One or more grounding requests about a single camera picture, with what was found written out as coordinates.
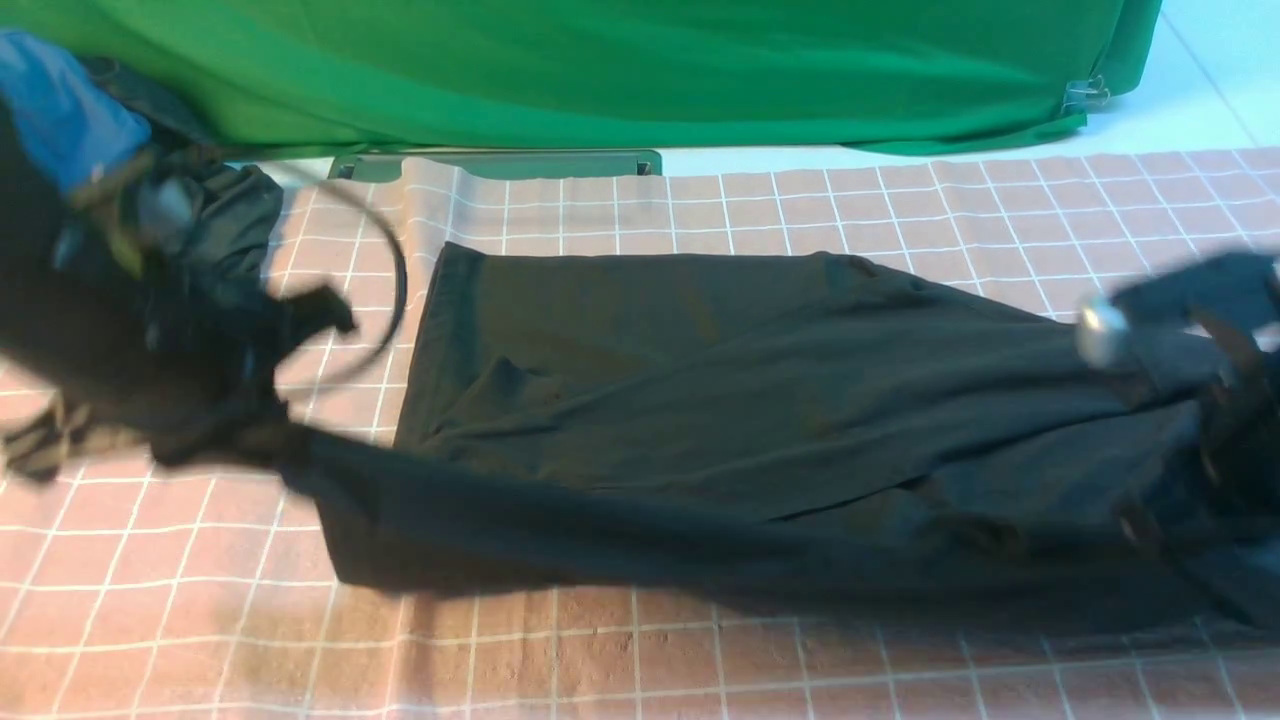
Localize metal binder clip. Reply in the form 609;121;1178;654
1060;76;1112;115

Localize dark gray long-sleeve shirt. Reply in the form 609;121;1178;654
282;243;1277;634

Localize dark gray crumpled garment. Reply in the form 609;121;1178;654
78;55;284;295

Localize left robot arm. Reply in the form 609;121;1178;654
3;108;356;483

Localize green backdrop cloth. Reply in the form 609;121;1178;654
3;1;1161;156

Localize blue crumpled garment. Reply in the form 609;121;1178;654
1;28;151;193

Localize pink checkered tablecloth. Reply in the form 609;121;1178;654
1;147;1277;719

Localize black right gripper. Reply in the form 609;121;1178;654
1190;310;1279;519

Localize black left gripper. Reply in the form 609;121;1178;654
3;270;357;483

